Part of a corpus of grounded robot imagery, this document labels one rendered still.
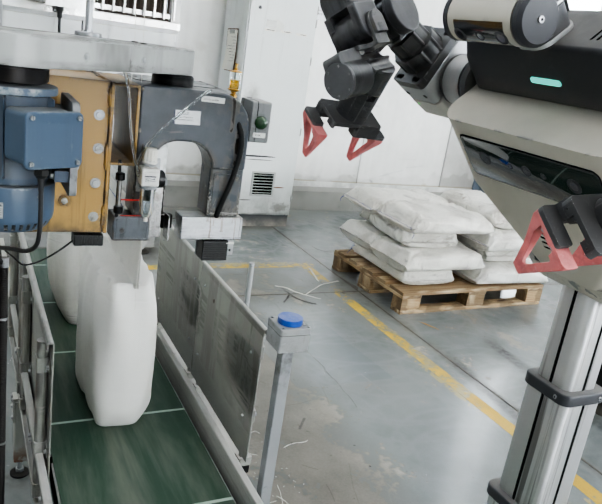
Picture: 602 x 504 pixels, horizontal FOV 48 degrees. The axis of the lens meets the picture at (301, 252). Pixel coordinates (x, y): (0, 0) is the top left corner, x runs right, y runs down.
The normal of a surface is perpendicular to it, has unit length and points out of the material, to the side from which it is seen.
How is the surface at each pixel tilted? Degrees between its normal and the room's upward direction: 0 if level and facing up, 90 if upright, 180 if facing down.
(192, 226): 90
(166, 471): 0
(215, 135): 90
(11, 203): 91
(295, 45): 90
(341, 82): 100
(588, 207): 44
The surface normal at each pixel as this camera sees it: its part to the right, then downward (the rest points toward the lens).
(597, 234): 0.42, -0.44
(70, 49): 0.89, 0.26
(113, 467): 0.15, -0.94
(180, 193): 0.44, 0.33
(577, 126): -0.46, -0.72
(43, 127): 0.77, 0.29
